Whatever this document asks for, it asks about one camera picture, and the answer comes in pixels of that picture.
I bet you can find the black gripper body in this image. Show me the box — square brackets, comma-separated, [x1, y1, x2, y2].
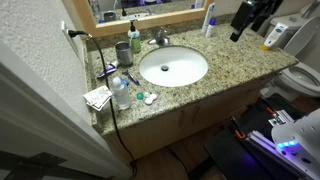
[235, 0, 265, 28]

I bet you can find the small white bottle blue cap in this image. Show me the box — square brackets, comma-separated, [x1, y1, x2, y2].
[205, 17, 217, 39]

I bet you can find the white lotion tube yellow cap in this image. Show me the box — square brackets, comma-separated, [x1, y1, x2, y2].
[260, 22, 290, 52]

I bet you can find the green soap pump bottle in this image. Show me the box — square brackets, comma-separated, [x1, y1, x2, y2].
[127, 19, 142, 54]

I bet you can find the clear plastic water bottle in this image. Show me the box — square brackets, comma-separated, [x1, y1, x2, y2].
[110, 76, 132, 111]

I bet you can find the white oval sink basin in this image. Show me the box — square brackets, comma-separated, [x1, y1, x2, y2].
[138, 45, 209, 88]

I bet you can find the white toilet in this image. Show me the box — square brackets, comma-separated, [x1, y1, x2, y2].
[259, 13, 320, 103]

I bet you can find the chrome sink faucet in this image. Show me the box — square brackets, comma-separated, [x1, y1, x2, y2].
[147, 27, 172, 47]

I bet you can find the beige vanity cabinet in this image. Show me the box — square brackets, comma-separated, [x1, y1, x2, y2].
[103, 71, 278, 163]

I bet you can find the white contact lens case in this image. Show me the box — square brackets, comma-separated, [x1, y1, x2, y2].
[143, 91, 159, 106]

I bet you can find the blue razor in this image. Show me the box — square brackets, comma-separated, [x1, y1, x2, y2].
[121, 69, 141, 87]

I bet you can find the grey metal tumbler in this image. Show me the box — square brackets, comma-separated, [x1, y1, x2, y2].
[114, 41, 135, 67]

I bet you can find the black robot cart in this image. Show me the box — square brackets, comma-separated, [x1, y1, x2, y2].
[203, 93, 320, 180]

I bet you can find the purple toothpaste tube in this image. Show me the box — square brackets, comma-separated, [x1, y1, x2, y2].
[96, 60, 120, 80]

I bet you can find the white door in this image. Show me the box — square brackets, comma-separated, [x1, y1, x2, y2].
[0, 41, 133, 180]

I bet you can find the wooden framed wall mirror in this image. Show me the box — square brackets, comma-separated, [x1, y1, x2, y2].
[72, 0, 215, 38]

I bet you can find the silver aluminium rail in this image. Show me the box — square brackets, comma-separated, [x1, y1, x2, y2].
[245, 109, 303, 176]

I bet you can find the black power cable with plug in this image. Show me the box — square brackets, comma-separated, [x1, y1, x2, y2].
[67, 29, 138, 177]

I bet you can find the white wall outlet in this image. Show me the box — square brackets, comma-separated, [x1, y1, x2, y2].
[60, 20, 81, 56]

